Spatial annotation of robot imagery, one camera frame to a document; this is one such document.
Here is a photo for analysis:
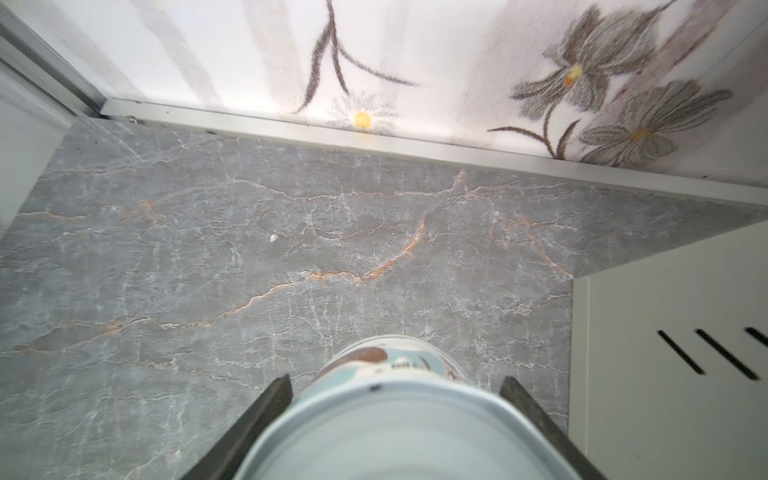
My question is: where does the grey metal cabinet box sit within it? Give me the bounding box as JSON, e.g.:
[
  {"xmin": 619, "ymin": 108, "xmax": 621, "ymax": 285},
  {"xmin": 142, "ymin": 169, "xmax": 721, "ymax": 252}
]
[{"xmin": 568, "ymin": 223, "xmax": 767, "ymax": 479}]

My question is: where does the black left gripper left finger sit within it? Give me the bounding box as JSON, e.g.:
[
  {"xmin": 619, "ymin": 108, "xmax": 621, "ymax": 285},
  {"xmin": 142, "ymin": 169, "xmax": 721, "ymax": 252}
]
[{"xmin": 182, "ymin": 374, "xmax": 293, "ymax": 480}]

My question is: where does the teal small can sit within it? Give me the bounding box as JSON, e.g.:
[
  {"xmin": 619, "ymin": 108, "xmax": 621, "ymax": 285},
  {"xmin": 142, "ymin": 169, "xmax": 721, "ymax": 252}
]
[{"xmin": 237, "ymin": 335, "xmax": 577, "ymax": 479}]

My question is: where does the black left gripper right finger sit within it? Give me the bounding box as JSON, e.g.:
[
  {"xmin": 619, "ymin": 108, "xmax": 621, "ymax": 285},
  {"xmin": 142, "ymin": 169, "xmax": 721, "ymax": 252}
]
[{"xmin": 500, "ymin": 376, "xmax": 606, "ymax": 480}]

